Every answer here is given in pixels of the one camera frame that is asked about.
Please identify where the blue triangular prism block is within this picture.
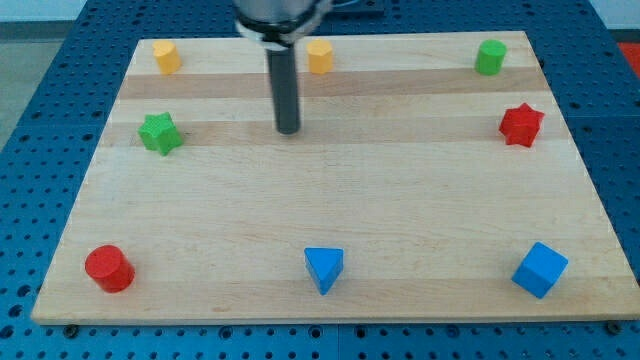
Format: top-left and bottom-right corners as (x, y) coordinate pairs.
(304, 247), (344, 296)

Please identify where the wooden board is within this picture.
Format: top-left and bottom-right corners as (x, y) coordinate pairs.
(32, 31), (639, 325)

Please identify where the blue cube block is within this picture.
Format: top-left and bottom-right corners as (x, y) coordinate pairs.
(511, 242), (569, 299)

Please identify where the green star block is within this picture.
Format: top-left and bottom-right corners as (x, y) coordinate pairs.
(137, 112), (183, 156)

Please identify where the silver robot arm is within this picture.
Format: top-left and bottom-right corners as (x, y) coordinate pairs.
(233, 0), (333, 51)

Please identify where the yellow hexagon block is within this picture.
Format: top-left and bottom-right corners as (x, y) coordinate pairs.
(306, 39), (334, 75)

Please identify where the green cylinder block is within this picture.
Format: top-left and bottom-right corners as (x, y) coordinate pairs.
(474, 39), (507, 76)

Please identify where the yellow heart block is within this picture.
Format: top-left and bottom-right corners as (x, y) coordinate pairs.
(152, 39), (182, 75)

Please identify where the red star block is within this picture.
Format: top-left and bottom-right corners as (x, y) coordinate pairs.
(499, 103), (545, 148)

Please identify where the red cylinder block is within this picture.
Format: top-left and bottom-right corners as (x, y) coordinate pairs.
(84, 245), (135, 293)

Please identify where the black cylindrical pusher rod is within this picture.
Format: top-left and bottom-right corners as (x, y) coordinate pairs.
(266, 47), (301, 135)

